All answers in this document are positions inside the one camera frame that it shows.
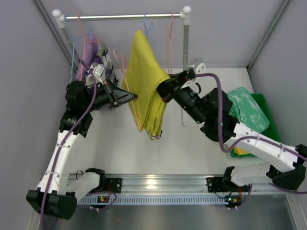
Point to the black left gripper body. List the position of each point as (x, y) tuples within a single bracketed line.
[(112, 96)]

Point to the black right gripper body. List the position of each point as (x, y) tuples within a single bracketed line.
[(172, 88)]

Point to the pink hanger of olive trousers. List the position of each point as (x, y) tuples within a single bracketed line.
[(122, 67)]

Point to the olive yellow trousers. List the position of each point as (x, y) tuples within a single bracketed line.
[(142, 78)]

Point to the green tie-dye trousers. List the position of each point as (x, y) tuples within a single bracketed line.
[(246, 109)]

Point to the pink hanger of yellow trousers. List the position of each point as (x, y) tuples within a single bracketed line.
[(169, 29)]

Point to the blue hanger of green trousers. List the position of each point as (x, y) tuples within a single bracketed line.
[(147, 29)]

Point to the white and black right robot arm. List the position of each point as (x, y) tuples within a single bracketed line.
[(283, 165)]

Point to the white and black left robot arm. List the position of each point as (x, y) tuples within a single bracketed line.
[(54, 196)]

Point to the camouflage trousers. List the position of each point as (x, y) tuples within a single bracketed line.
[(103, 58)]

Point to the purple trousers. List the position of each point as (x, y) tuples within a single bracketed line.
[(89, 55)]

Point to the empty light blue hanger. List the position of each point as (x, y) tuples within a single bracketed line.
[(72, 52)]

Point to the silver clothes rack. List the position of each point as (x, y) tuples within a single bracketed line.
[(185, 13)]

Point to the green plastic bin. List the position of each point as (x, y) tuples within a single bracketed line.
[(271, 131)]

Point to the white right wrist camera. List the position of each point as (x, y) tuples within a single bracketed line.
[(198, 67)]

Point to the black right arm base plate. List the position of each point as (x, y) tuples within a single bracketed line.
[(219, 184)]

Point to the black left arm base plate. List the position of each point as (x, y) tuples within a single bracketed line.
[(110, 184)]

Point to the aluminium mounting rail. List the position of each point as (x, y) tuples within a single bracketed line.
[(138, 189)]

